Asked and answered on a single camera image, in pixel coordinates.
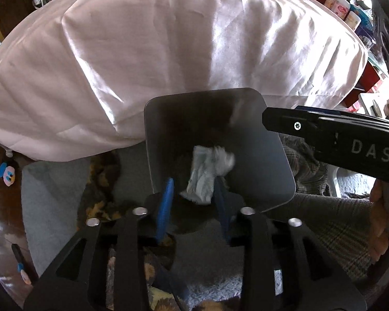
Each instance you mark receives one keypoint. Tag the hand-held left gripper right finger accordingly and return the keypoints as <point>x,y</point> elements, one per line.
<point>222,210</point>

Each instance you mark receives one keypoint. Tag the red storage box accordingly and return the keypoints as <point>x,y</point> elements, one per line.
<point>366,81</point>

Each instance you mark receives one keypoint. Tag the person's right hand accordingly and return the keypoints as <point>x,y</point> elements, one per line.
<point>381,220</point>

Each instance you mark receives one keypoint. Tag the white tissue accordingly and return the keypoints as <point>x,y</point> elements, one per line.
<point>204,175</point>

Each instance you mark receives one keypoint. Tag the pale pink satin sheet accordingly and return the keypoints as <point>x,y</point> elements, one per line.
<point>168,58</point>

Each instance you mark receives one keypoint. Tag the cartoon duck slipper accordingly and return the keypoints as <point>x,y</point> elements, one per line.
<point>7,175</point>
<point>23,270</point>

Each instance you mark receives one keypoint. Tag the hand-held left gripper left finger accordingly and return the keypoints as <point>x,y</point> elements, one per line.
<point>163,210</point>

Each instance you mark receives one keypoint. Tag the grey square bin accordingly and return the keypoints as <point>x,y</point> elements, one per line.
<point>246,136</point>

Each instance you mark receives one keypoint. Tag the plaid trouser leg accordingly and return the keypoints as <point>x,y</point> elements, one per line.
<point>337,226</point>

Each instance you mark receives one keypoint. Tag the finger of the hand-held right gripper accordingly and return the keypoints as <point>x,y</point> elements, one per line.
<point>317,109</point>
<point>285,121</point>

